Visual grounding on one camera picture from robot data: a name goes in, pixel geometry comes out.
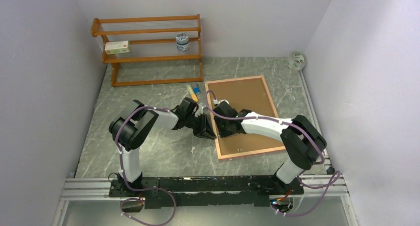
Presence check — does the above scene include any white green cardboard box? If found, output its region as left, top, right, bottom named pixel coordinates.
left=104, top=41, right=131, bottom=55

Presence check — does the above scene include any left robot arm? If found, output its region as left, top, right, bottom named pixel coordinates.
left=108, top=97, right=216, bottom=196

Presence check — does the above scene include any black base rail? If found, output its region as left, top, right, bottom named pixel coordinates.
left=108, top=175, right=304, bottom=209

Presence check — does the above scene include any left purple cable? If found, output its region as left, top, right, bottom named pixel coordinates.
left=114, top=106, right=178, bottom=225

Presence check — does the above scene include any pink picture frame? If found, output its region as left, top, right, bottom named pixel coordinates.
left=204, top=75, right=287, bottom=162

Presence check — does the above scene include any small blue white jar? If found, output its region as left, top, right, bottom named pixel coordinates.
left=175, top=32, right=189, bottom=52

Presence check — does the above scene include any aluminium extrusion frame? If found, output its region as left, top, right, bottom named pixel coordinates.
left=51, top=175, right=358, bottom=226

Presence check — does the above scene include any clear tape roll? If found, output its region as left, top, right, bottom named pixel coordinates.
left=287, top=52, right=308, bottom=71

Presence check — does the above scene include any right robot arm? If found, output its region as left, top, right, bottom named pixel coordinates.
left=211, top=100, right=327, bottom=194

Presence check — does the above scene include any wooden shelf rack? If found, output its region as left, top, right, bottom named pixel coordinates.
left=90, top=14, right=204, bottom=87

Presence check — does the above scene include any brown backing board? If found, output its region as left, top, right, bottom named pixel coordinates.
left=207, top=78, right=283, bottom=157

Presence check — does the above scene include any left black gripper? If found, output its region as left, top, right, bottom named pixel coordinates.
left=185, top=113, right=216, bottom=141

